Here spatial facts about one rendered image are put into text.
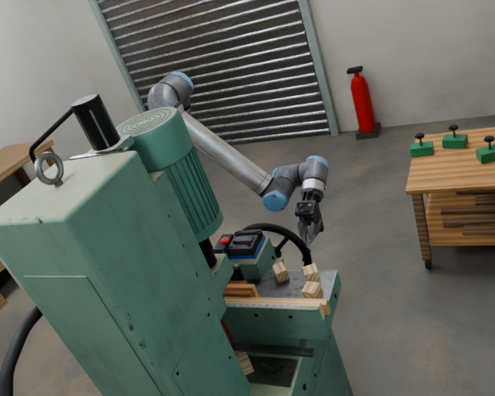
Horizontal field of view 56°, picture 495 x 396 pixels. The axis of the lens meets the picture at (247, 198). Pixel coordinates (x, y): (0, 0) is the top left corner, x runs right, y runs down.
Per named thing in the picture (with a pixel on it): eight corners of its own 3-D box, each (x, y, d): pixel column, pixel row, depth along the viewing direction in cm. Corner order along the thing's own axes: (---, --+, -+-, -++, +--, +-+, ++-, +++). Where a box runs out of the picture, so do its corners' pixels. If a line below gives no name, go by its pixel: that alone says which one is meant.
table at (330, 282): (348, 263, 145) (344, 248, 142) (328, 341, 122) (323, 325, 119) (187, 265, 172) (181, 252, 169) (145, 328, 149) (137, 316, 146)
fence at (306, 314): (323, 320, 120) (318, 306, 117) (322, 325, 119) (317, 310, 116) (141, 312, 147) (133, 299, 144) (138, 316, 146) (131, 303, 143)
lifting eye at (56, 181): (72, 175, 86) (55, 144, 83) (51, 193, 81) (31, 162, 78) (66, 176, 87) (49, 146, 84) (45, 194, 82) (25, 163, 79)
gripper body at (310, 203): (293, 215, 166) (298, 188, 173) (301, 228, 172) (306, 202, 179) (313, 214, 163) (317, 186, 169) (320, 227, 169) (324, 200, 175)
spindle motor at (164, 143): (233, 207, 124) (191, 100, 109) (207, 249, 111) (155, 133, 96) (179, 211, 132) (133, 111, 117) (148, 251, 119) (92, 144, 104)
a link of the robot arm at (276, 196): (141, 89, 164) (291, 203, 169) (158, 76, 173) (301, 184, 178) (130, 111, 172) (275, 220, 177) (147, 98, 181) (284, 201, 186)
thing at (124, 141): (144, 163, 100) (109, 89, 92) (125, 182, 94) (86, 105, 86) (116, 166, 104) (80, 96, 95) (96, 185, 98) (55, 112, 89)
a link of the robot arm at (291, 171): (266, 178, 183) (295, 174, 176) (275, 163, 191) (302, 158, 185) (274, 197, 187) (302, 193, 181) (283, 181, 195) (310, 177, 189)
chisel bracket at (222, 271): (236, 275, 134) (226, 252, 130) (218, 311, 123) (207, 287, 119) (214, 275, 137) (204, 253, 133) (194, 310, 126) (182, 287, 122)
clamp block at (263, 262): (278, 257, 154) (270, 236, 149) (265, 286, 143) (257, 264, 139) (239, 258, 160) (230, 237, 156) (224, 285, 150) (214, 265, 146)
